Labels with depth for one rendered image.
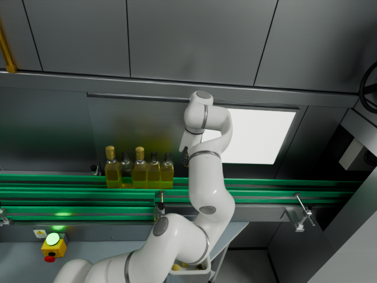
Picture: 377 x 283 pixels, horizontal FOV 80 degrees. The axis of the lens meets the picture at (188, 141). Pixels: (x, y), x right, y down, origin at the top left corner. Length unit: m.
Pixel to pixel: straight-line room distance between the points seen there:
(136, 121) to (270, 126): 0.60
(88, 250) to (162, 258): 0.72
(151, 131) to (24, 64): 0.53
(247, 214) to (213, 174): 0.72
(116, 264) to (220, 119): 0.45
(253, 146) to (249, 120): 0.16
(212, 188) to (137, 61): 0.59
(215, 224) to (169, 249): 0.16
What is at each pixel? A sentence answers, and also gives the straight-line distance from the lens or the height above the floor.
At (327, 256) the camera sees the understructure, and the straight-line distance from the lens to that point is 1.45.
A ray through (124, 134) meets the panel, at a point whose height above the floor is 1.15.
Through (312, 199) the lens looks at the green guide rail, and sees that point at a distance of 1.31.
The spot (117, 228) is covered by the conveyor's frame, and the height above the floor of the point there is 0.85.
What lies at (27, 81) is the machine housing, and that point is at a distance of 1.05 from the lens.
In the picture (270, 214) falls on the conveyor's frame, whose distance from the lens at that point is 1.26.
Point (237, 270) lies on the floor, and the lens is 1.99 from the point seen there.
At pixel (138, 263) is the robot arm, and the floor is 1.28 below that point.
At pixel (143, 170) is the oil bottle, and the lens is 0.97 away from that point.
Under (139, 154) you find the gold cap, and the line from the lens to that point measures 0.92.
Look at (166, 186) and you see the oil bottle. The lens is 1.03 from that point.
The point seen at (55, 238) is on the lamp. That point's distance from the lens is 1.11.
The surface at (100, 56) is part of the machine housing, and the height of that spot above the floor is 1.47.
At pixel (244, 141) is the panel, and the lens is 1.11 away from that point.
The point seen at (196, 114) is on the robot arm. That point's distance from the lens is 0.66.
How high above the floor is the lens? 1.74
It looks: 36 degrees down
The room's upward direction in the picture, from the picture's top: 7 degrees clockwise
